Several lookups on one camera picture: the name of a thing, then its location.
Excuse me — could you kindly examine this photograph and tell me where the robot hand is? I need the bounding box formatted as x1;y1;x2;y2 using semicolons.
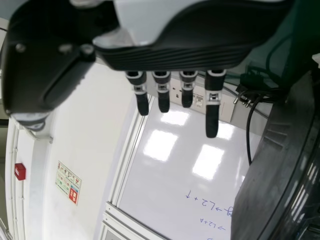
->
0;0;296;139

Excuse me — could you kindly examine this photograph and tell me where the black oven with glass door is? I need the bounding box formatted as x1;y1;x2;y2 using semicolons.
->
229;67;320;240

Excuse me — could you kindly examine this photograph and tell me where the white socket strip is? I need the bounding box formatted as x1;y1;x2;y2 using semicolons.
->
145;76;237;123

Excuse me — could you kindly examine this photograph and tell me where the white glossy whiteboard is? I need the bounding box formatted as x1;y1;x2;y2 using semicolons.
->
116;99;263;240

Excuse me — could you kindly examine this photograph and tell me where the white safety sign poster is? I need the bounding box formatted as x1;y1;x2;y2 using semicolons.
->
55;160;83;207

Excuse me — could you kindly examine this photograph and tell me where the black plug with cable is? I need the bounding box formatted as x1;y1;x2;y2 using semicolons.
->
233;71;286;166

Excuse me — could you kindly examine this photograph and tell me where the red wall alarm box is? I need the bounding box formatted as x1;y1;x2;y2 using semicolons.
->
14;162;27;181

